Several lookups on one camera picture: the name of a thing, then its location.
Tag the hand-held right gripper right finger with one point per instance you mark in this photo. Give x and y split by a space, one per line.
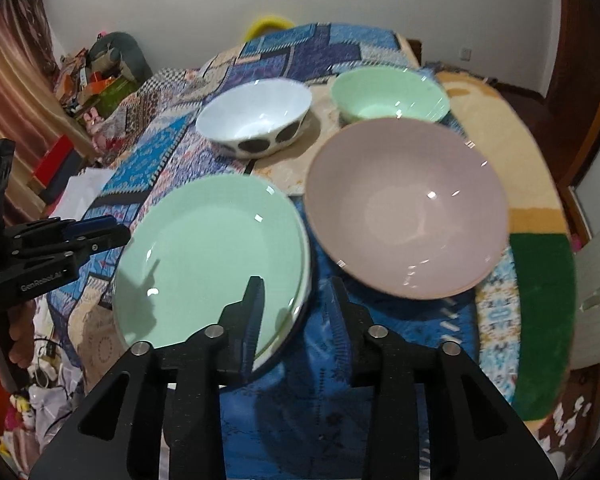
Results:
340 330

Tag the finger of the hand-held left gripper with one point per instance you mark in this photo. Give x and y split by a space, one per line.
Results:
105 240
87 226

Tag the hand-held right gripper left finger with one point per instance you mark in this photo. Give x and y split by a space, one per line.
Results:
245 320

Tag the green plate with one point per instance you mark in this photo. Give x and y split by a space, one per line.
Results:
205 260

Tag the pink bowl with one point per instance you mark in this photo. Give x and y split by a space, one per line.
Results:
405 210

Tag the white bowl with black dots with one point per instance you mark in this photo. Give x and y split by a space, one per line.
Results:
250 110

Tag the green bowl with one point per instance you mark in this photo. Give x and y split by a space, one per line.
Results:
380 95

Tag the person's left hand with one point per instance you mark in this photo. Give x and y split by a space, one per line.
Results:
22 335

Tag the white cloth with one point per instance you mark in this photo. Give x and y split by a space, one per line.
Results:
82 192

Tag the red box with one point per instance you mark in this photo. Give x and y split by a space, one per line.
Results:
52 160

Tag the pink rabbit toy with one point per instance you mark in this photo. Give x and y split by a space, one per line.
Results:
93 120

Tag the patchwork printed blanket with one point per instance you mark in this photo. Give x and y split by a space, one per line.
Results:
180 145

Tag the white plastic bag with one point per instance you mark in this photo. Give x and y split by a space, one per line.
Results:
50 405

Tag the green storage box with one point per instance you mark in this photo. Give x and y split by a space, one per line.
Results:
117 91

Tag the pile of boxes and toys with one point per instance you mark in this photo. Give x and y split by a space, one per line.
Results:
80 80

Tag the striped brown curtain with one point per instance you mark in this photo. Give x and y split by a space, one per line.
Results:
10 85

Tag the beige and green fleece blanket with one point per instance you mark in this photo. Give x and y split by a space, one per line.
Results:
540 285

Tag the brown floral rug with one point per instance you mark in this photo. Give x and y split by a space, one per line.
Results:
575 410

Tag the yellow foam tube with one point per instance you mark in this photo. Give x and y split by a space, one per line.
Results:
267 22

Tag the wooden door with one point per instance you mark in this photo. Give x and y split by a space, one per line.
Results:
585 85

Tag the white wall socket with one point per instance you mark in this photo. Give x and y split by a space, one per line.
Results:
465 53

